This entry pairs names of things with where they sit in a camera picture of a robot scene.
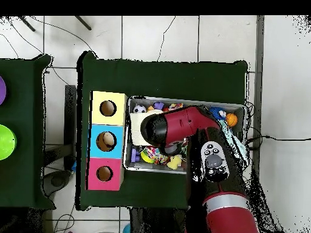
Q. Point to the dark green table cloth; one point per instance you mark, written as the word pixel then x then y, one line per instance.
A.
pixel 158 77

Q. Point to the blue puffer ball with eyes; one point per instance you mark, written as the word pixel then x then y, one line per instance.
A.
pixel 215 112

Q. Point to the purple bowl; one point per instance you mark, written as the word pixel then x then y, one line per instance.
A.
pixel 2 91

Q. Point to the mint green waffle cloth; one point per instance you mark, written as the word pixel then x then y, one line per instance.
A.
pixel 239 148

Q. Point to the orange basketball toy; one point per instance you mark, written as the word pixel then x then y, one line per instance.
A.
pixel 231 120

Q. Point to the wooden box with three holes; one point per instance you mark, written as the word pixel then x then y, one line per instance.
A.
pixel 107 150

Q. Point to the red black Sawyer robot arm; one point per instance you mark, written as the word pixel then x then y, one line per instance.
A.
pixel 179 123

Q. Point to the black upright panel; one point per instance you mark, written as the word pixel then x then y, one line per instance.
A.
pixel 70 109

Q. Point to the cream waffle cloth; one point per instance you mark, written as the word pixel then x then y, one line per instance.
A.
pixel 136 128

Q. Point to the shallow silver mesh bin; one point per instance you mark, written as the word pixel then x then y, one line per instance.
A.
pixel 145 167

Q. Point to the grey round floor object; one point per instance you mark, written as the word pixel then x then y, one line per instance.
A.
pixel 57 180

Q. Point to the side table with green cloth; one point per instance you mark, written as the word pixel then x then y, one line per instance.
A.
pixel 24 109

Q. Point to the small soccer ball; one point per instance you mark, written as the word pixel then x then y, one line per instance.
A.
pixel 139 109

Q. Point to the lime green bowl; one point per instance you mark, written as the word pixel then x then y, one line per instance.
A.
pixel 6 143

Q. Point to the black stand leg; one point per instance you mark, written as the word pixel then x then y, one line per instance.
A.
pixel 26 23
pixel 83 23

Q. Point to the yellow rubber duck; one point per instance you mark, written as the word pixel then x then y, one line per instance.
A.
pixel 173 162

